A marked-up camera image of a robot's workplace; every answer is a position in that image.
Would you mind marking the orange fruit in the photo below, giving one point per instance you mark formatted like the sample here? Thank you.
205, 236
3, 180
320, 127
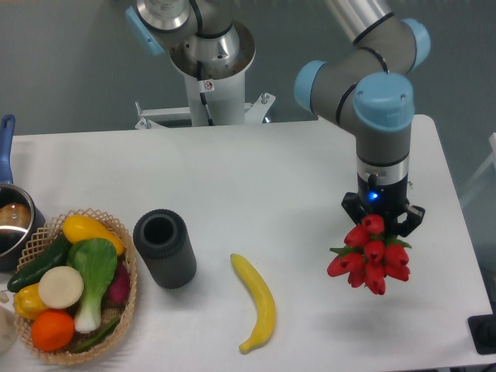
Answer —
52, 330

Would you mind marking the yellow squash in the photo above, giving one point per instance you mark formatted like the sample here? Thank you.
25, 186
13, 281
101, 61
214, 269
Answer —
81, 227

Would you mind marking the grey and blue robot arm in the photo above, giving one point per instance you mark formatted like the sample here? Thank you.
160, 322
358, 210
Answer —
368, 94

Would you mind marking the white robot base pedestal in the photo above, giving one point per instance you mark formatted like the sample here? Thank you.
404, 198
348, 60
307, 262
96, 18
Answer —
213, 70

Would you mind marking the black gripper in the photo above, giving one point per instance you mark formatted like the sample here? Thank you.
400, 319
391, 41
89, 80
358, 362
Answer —
388, 201

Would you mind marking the black device at table edge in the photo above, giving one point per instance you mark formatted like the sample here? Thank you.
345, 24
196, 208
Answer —
482, 330

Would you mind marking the green chili pepper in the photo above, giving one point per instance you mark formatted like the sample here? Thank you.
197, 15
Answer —
104, 332

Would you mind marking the woven wicker basket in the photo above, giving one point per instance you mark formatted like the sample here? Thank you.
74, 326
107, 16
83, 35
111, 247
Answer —
40, 240

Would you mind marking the purple sweet potato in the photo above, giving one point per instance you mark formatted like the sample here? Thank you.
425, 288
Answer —
118, 290

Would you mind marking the red tulip bouquet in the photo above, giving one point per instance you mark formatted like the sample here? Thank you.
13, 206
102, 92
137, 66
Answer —
369, 256

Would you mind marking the yellow banana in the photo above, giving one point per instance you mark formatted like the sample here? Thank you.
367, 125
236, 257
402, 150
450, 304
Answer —
263, 299

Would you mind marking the yellow bell pepper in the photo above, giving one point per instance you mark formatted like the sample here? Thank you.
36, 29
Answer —
28, 303

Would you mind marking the dark grey ribbed vase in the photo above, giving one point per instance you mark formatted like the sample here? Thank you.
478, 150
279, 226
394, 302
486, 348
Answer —
162, 240

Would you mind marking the white round radish slice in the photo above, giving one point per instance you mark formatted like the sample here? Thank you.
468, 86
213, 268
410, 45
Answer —
60, 287

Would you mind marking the blue handled saucepan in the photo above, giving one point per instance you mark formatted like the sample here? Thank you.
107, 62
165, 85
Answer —
20, 218

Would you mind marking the green bok choy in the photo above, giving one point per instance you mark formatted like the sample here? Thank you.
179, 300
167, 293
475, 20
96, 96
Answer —
96, 261

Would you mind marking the white garlic bulb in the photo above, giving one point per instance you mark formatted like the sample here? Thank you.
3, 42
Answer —
8, 334

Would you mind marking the green cucumber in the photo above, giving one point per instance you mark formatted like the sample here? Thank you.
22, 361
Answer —
54, 255

